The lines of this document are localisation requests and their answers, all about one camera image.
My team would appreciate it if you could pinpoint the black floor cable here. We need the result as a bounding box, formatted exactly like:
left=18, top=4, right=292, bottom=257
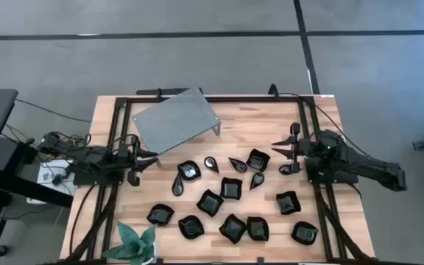
left=14, top=98, right=93, bottom=124

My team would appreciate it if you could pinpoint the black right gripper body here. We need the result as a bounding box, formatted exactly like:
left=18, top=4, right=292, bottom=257
left=289, top=122, right=322, bottom=174

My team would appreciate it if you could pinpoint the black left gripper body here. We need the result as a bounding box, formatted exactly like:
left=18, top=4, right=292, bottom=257
left=118, top=134, right=142, bottom=188

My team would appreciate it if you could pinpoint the grey perforated metal shelf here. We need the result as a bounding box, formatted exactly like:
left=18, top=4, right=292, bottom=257
left=132, top=87, right=222, bottom=155

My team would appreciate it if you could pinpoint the green potted plant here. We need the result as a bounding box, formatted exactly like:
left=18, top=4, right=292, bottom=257
left=101, top=220, right=160, bottom=265

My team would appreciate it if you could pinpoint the black desk leg frame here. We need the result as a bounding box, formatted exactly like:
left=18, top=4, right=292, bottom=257
left=0, top=167, right=74, bottom=255

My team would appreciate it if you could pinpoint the black mounting bar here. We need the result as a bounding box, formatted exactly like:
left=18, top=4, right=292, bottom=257
left=135, top=87, right=183, bottom=96

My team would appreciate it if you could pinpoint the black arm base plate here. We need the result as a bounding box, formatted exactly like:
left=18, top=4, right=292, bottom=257
left=305, top=156, right=359, bottom=185
left=72, top=169, right=125, bottom=187

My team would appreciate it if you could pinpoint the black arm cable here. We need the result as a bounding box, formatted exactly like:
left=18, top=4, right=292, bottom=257
left=269, top=83, right=349, bottom=143

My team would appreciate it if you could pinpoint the black computer case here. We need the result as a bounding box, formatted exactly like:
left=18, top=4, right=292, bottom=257
left=0, top=136, right=18, bottom=173

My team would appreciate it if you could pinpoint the white power strip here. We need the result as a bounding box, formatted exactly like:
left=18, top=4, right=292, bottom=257
left=36, top=158, right=76, bottom=186

